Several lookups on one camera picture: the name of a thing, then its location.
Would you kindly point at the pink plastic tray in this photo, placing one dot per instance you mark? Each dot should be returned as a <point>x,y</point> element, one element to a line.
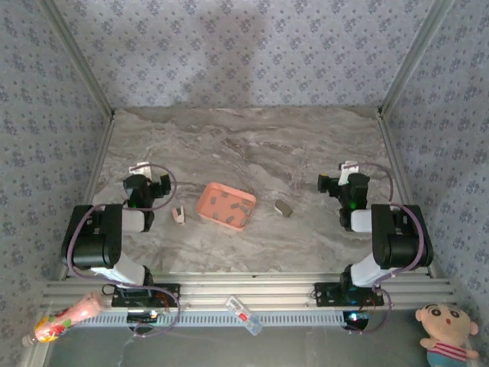
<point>208,204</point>

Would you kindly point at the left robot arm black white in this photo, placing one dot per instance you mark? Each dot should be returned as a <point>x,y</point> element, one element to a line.
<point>95,248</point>

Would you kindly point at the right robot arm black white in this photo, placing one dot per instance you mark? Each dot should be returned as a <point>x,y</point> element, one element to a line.
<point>401,244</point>

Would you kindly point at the small circuit board with LEDs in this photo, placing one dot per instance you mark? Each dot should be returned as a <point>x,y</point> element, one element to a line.
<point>141,316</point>
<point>355,319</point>

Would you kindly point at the clear plastic adapter case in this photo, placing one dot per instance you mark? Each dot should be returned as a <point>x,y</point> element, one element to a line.
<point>244,315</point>

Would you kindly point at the pink printed plastic bottle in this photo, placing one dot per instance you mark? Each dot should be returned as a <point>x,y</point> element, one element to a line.
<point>65,321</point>

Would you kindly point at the cartoon boy plush doll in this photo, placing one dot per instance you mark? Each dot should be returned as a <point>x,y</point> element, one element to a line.
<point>447,325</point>

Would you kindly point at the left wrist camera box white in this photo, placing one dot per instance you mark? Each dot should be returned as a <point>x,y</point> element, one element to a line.
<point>140,168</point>

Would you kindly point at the aluminium table edge rail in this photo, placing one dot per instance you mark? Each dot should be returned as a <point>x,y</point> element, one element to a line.
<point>397,172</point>

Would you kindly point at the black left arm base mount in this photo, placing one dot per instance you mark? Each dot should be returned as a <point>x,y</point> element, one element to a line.
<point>168,292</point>

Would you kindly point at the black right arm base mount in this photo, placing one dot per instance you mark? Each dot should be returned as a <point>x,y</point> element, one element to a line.
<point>324,294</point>

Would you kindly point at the wide aluminium base rail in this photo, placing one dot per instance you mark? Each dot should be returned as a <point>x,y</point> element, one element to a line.
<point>248,286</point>

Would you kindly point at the aluminium frame post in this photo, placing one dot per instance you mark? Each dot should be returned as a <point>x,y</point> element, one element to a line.
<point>76,57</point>
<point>416,57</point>

